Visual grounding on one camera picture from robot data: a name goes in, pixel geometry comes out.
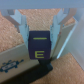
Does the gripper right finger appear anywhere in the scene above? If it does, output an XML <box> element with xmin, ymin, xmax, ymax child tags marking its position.
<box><xmin>50</xmin><ymin>7</ymin><xmax>80</xmax><ymax>60</ymax></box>

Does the purple block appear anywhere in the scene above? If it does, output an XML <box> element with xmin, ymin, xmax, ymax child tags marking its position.
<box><xmin>27</xmin><ymin>31</ymin><xmax>54</xmax><ymax>62</ymax></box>

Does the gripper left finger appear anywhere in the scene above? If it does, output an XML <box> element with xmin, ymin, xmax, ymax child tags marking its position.
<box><xmin>2</xmin><ymin>8</ymin><xmax>31</xmax><ymax>58</ymax></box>

